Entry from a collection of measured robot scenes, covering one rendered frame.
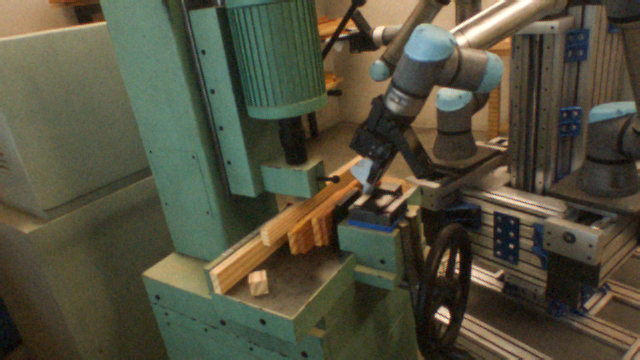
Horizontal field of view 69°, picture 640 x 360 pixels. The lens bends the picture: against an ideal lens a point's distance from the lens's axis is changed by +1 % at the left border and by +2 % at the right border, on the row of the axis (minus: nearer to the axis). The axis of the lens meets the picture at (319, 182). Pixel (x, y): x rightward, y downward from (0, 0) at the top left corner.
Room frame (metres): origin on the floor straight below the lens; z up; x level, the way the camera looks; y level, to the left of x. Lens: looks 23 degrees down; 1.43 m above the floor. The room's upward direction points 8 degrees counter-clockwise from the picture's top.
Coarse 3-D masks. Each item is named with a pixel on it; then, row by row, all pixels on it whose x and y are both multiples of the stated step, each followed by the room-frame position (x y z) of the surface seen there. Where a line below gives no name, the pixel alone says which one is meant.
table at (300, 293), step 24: (408, 192) 1.10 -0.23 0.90; (288, 240) 0.94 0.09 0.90; (336, 240) 0.90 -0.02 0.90; (264, 264) 0.85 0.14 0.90; (288, 264) 0.84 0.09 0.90; (312, 264) 0.82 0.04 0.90; (336, 264) 0.81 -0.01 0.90; (240, 288) 0.77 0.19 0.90; (288, 288) 0.75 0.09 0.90; (312, 288) 0.74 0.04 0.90; (336, 288) 0.77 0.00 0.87; (384, 288) 0.78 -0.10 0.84; (216, 312) 0.78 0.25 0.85; (240, 312) 0.74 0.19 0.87; (264, 312) 0.70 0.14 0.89; (288, 312) 0.68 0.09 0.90; (312, 312) 0.70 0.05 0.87; (288, 336) 0.67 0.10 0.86
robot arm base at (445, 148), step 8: (440, 136) 1.51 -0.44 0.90; (448, 136) 1.49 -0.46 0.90; (456, 136) 1.48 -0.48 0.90; (464, 136) 1.48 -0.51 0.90; (472, 136) 1.50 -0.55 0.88; (440, 144) 1.50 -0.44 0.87; (448, 144) 1.48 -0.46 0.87; (456, 144) 1.48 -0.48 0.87; (464, 144) 1.47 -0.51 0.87; (472, 144) 1.48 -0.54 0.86; (432, 152) 1.55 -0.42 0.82; (440, 152) 1.49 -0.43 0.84; (448, 152) 1.47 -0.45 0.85; (456, 152) 1.47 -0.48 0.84; (464, 152) 1.46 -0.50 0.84; (472, 152) 1.47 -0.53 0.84; (448, 160) 1.47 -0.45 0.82; (456, 160) 1.46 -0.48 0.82
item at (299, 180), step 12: (276, 156) 1.05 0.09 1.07; (264, 168) 1.00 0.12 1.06; (276, 168) 0.98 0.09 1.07; (288, 168) 0.96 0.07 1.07; (300, 168) 0.95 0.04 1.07; (312, 168) 0.95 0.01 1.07; (264, 180) 1.01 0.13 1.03; (276, 180) 0.98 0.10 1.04; (288, 180) 0.96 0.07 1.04; (300, 180) 0.94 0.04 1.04; (312, 180) 0.94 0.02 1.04; (276, 192) 0.99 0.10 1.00; (288, 192) 0.97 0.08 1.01; (300, 192) 0.95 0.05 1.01; (312, 192) 0.94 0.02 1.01
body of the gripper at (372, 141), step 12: (372, 108) 0.88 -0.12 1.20; (384, 108) 0.83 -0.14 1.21; (372, 120) 0.86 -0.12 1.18; (384, 120) 0.85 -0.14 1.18; (396, 120) 0.81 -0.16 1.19; (408, 120) 0.81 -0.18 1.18; (360, 132) 0.86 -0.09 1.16; (372, 132) 0.85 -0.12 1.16; (384, 132) 0.85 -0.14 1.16; (360, 144) 0.86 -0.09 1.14; (372, 144) 0.85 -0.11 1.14; (384, 144) 0.84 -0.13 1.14; (372, 156) 0.85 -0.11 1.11
